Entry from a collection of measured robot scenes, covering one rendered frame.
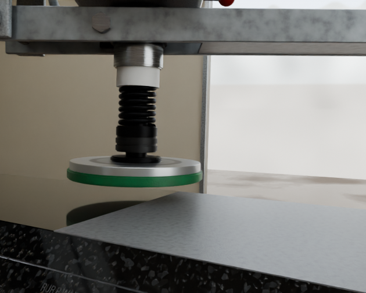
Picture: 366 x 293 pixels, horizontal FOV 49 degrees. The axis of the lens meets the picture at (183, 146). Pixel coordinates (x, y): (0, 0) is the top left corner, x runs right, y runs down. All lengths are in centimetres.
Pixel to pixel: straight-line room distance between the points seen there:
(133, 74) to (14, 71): 655
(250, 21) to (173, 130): 504
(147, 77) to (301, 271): 39
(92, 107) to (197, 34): 564
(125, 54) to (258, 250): 37
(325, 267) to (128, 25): 43
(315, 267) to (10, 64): 699
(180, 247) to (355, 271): 16
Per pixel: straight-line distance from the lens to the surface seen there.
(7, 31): 64
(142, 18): 63
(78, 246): 44
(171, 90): 568
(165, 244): 41
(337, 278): 36
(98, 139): 617
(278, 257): 39
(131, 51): 64
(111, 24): 63
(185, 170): 60
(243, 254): 39
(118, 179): 57
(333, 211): 62
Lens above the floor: 99
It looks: 3 degrees down
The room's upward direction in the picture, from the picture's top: 2 degrees clockwise
